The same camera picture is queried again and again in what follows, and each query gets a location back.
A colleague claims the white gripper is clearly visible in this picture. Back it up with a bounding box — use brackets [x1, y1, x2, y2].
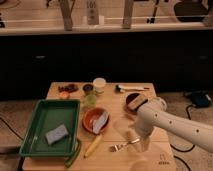
[126, 118, 154, 152]

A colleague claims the silver metal fork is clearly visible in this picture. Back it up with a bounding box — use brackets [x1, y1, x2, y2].
[109, 138, 140, 152]

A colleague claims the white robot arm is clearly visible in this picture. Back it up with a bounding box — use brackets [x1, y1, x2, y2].
[126, 96, 213, 153]

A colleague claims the beige wooden block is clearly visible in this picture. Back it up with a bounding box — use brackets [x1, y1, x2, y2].
[128, 95, 147, 110]

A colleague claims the grey white cloth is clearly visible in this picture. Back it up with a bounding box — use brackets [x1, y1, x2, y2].
[92, 111, 109, 134]

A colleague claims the dark brown bowl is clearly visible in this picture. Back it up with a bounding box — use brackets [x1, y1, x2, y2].
[126, 93, 148, 111]

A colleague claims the orange clay bowl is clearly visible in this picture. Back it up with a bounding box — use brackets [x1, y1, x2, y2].
[82, 107, 110, 134]

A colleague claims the green chili pepper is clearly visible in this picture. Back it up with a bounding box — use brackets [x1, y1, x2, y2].
[65, 138, 82, 168]

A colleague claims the green translucent cup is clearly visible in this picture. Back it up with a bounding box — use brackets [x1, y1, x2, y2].
[84, 94, 97, 107]

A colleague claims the small dark cup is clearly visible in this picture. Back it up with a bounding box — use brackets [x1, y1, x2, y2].
[83, 84, 94, 95]

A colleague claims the dark blue floor device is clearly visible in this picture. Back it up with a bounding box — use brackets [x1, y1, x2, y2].
[189, 92, 211, 108]

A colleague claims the grey blue sponge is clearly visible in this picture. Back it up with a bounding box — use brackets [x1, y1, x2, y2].
[45, 124, 68, 145]

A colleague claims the small orange lid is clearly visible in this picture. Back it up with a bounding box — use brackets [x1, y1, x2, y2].
[59, 91, 70, 99]

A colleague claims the green plastic tray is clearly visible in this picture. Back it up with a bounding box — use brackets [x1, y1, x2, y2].
[18, 98, 81, 158]

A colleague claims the white remote control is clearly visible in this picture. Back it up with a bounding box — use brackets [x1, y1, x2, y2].
[86, 0, 99, 25]

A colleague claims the black handled brush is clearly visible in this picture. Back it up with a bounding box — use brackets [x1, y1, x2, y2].
[115, 84, 149, 93]

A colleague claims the black power cable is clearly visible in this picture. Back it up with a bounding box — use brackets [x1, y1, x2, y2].
[170, 103, 200, 171]

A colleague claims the black cable left floor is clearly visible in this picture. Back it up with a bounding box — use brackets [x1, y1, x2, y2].
[0, 116, 25, 143]

